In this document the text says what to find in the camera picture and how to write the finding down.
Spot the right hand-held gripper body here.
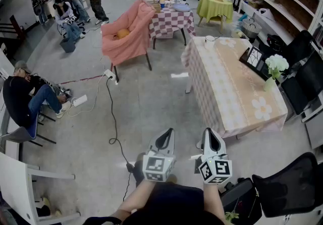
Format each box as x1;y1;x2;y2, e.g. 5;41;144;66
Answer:
189;141;233;185

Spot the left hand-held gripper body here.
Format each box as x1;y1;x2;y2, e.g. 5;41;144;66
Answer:
142;148;177;183

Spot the clear glass beaker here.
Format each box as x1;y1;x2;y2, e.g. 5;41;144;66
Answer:
204;35;216;50

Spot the person's left forearm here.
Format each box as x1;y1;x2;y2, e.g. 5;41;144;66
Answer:
108;180;158;223

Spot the person's right forearm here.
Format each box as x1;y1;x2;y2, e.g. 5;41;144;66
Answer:
203;182;228;224

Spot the person's dark clothing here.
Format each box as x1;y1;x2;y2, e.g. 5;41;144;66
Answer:
121;183;228;225

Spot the green plant sprig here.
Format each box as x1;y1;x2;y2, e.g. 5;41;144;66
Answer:
224;210;240;223

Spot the peach floral tablecloth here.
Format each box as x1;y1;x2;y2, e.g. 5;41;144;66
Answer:
181;36;288;139

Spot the black swivel chair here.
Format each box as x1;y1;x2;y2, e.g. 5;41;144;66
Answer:
219;152;320;225

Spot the white power strip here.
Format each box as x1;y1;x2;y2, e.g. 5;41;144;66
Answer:
103;69;119;85

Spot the black tray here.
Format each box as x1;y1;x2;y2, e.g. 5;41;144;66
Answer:
238;49;272;81

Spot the black framed picture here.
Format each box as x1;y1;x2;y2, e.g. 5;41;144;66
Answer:
246;46;265;72

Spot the vase of white flowers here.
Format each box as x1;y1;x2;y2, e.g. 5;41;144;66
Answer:
263;53;290;92

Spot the pink covered armchair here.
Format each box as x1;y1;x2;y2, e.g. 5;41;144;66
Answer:
100;0;156;83

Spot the black chair with armrests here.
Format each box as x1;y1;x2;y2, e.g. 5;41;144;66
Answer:
281;51;323;116

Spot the orange cushion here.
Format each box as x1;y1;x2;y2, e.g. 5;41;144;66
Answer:
116;28;131;39

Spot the black bag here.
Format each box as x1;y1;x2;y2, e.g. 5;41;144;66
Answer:
266;33;288;52

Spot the grey woven basket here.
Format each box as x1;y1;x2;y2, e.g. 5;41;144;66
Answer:
241;18;263;40

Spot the checkered tablecloth table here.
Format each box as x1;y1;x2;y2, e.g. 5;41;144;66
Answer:
147;4;197;50

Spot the black mesh office chair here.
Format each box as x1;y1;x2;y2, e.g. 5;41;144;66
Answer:
285;29;320;68

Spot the dark grey bin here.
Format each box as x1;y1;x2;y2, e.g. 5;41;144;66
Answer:
60;38;76;53

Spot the white shelving unit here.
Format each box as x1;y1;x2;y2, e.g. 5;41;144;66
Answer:
237;0;323;50

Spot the grey blue chair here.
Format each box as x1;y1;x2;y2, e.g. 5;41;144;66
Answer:
0;110;57;148

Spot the green tablecloth round table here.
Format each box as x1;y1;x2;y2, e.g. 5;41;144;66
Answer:
196;0;234;32

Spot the pale blue plate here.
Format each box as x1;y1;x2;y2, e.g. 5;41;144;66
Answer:
173;3;190;13

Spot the white plastic bag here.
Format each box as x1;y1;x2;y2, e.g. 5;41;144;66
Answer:
256;8;273;19

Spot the white desk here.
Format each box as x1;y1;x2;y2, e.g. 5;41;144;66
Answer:
0;152;81;225

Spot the black cable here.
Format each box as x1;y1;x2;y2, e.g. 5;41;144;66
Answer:
105;77;136;202

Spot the black strap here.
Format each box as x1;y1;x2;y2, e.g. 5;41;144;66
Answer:
82;216;122;225

